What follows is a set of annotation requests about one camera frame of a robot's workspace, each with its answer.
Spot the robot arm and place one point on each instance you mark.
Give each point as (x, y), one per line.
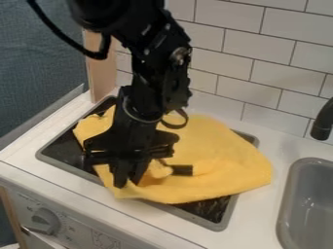
(156, 58)

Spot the toy sink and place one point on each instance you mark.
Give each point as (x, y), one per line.
(310, 207)

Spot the wooden post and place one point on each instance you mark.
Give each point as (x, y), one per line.
(100, 78)

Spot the yellow cloth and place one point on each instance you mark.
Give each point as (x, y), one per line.
(216, 155)

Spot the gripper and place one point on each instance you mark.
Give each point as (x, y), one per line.
(130, 139)

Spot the tap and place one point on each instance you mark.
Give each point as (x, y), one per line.
(323, 123)

